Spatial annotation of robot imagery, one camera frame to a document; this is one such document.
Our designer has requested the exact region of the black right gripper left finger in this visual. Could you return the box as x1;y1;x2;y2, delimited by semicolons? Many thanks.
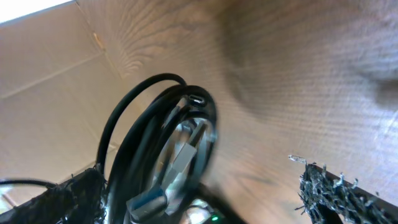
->
1;168;106;224

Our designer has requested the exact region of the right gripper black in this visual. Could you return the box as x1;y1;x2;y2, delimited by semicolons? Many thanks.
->
183;184;246;224

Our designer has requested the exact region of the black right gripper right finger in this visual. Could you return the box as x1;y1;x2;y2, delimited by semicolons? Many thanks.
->
288;155;397;224

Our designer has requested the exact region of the white USB cable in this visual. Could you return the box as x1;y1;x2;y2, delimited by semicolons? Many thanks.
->
155;105;209;194

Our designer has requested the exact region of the cardboard box side panel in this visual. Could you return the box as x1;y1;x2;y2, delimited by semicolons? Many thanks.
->
1;2;131;182

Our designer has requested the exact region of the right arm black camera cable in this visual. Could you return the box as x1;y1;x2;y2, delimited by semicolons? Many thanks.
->
0;179;57;189

